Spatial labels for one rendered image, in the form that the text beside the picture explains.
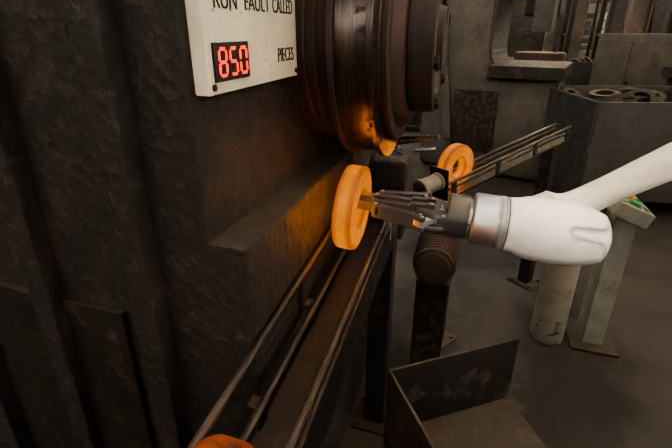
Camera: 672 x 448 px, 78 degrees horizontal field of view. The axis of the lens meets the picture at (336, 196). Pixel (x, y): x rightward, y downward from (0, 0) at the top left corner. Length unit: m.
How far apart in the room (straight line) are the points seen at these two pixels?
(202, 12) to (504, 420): 0.67
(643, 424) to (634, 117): 1.84
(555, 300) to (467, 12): 2.42
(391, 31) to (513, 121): 2.89
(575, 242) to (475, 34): 2.95
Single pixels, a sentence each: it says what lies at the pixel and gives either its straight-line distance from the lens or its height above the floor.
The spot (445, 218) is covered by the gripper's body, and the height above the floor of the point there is 0.84.
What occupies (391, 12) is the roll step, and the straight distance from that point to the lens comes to 0.72.
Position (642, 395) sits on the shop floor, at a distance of 1.85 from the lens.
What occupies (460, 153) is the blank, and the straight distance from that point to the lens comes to 1.43.
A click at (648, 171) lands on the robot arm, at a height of 0.91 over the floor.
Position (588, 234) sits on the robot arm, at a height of 0.85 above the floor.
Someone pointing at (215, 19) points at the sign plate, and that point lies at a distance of 0.53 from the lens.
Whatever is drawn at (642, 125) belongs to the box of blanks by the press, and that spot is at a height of 0.61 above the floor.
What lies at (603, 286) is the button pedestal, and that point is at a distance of 1.83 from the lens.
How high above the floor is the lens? 1.13
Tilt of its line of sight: 22 degrees down
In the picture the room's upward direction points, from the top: straight up
